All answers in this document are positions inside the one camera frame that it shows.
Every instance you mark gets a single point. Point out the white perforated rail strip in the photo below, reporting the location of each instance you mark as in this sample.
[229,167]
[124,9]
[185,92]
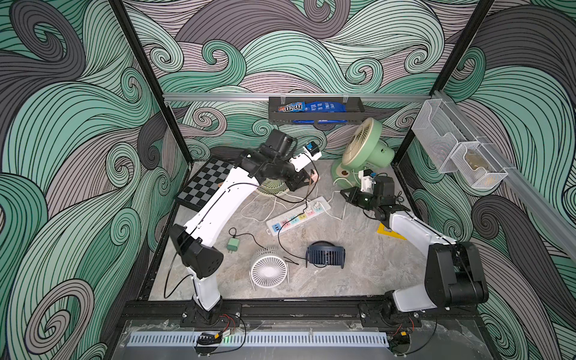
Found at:
[363,339]

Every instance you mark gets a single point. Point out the clear plastic wall bin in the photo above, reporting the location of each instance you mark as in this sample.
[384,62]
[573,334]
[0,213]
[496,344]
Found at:
[438,134]

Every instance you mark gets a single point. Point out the yellow triangle piece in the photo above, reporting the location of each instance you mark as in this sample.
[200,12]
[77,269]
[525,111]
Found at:
[383,230]

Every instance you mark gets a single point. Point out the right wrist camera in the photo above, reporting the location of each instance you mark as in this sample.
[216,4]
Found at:
[366,177]

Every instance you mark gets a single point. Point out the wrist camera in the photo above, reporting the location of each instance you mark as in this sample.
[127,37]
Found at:
[310,152]
[366,177]

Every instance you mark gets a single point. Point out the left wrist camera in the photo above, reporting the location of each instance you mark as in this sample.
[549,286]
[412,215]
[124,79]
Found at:
[310,152]

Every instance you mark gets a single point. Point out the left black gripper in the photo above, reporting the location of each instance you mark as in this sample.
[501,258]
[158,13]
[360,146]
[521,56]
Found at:
[298,182]

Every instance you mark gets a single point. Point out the black wall shelf basket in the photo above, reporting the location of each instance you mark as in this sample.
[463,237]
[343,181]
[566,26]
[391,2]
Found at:
[355,111]

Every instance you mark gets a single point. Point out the green usb charger plug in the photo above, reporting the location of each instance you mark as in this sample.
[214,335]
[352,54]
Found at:
[233,244]

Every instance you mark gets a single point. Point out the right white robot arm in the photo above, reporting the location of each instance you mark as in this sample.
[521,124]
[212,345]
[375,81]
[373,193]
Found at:
[453,275]

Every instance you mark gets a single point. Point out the green standing desk fan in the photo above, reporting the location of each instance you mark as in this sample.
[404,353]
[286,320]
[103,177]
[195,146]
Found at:
[365,148]

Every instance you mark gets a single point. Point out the black white chessboard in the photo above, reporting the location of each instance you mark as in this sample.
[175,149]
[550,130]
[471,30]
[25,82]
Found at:
[204,184]

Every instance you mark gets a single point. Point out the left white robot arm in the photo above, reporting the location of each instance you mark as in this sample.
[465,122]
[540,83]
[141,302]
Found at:
[194,241]

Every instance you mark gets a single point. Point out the pink usb charger plug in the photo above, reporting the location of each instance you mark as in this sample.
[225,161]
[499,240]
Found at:
[313,177]

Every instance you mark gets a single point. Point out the blue candy bag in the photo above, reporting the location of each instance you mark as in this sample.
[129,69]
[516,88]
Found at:
[312,107]

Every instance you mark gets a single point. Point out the white small cage fan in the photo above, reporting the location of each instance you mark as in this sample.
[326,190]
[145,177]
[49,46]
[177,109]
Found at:
[268,269]

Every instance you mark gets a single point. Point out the white power strip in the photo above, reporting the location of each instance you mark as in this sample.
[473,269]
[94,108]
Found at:
[297,216]

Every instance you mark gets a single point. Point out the cream round desk fan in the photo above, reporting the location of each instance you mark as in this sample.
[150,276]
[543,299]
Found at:
[272,187]

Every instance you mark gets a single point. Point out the small clear wall bin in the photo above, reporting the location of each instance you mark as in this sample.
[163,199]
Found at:
[477,166]

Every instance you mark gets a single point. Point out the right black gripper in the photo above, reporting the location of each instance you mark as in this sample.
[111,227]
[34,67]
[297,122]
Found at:
[356,196]

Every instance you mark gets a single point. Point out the dark blue small fan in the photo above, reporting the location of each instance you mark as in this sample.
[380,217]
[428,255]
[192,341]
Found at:
[324,253]

